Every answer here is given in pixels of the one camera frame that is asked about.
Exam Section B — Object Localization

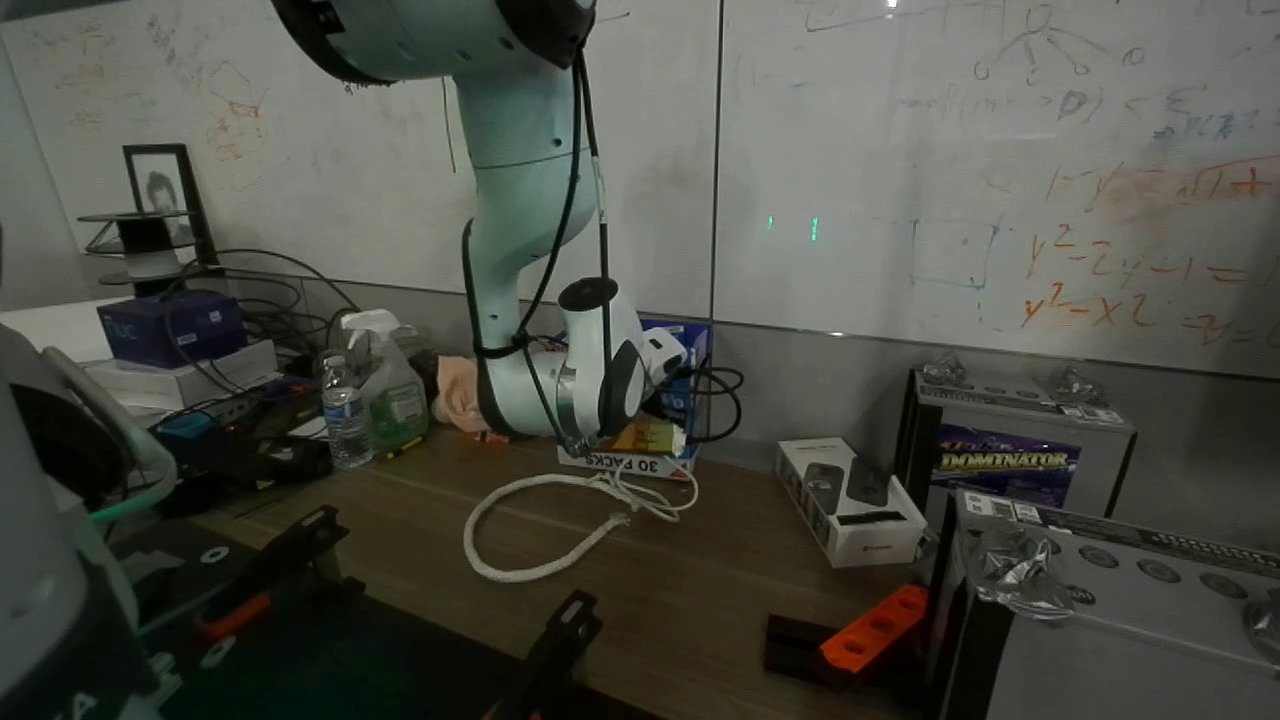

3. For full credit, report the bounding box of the thick white rope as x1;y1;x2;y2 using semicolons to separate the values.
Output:
460;471;630;588

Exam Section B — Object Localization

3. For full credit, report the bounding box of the blue cardboard box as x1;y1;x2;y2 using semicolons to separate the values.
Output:
547;310;716;480

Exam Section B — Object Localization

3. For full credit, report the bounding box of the small white product box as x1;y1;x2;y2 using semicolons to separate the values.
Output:
770;437;931;571

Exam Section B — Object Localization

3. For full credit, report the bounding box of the pink crumpled cloth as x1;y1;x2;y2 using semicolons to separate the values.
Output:
427;353;495;438

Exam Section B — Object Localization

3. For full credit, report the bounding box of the clear spray bottle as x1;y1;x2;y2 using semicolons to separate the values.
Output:
314;306;432;471

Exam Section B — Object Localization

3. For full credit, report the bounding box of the orange and black plastic tool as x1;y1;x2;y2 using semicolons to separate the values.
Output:
761;581;931;691

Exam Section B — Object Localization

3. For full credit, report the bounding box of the whiteboard with writing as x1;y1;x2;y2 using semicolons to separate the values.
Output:
0;0;1280;382

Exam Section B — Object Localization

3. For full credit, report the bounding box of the grey battery with Dominator label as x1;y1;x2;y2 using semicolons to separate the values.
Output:
891;355;1139;533

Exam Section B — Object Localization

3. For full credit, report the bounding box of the black desk device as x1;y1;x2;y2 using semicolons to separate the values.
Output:
147;377;337;519

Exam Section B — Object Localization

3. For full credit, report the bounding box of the white paper stack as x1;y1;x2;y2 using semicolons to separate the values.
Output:
75;336;289;418

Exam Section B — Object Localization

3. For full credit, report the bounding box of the dark blue carton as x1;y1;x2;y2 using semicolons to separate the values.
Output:
96;287;251;370

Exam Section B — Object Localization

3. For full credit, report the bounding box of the black and white desk stand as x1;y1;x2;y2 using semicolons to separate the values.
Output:
75;209;200;301

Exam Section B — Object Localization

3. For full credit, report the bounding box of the grey battery with round caps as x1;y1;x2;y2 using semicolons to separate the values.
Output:
918;487;1280;720

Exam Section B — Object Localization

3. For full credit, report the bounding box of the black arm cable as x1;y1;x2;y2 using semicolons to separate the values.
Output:
455;51;752;452

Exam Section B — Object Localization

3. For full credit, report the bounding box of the black clamp mount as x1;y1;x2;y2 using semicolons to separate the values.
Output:
480;592;609;720

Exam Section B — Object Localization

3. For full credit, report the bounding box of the black cable bundle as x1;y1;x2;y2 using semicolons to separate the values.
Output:
196;245;369;355

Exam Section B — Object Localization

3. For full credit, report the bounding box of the black clamp with orange handle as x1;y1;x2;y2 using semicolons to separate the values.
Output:
128;505;351;648

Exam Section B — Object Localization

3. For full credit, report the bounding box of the black picture frame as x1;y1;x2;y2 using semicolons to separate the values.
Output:
121;141;223;272

